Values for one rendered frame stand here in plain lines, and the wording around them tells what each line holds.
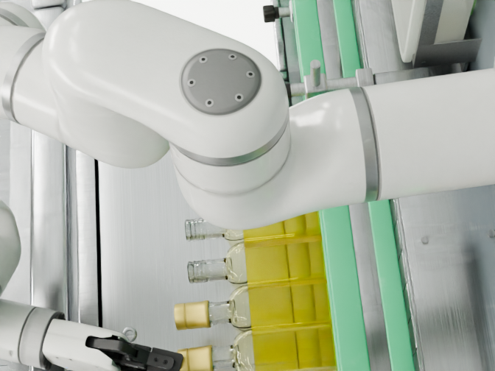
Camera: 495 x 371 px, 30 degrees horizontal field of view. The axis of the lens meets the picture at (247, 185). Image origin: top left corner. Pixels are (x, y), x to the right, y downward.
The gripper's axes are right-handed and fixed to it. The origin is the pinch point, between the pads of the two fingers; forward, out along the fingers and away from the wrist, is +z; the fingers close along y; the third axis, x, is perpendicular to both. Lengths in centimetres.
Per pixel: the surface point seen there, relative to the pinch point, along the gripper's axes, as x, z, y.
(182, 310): 7.0, 0.4, 2.1
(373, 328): 6.7, 23.8, 14.4
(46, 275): 11.4, -23.2, -13.2
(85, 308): 7.8, -15.8, -12.2
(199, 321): 6.2, 2.9, 1.8
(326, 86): 33.9, 12.9, 17.9
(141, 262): 16.2, -9.9, -12.4
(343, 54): 45.8, 13.3, 6.3
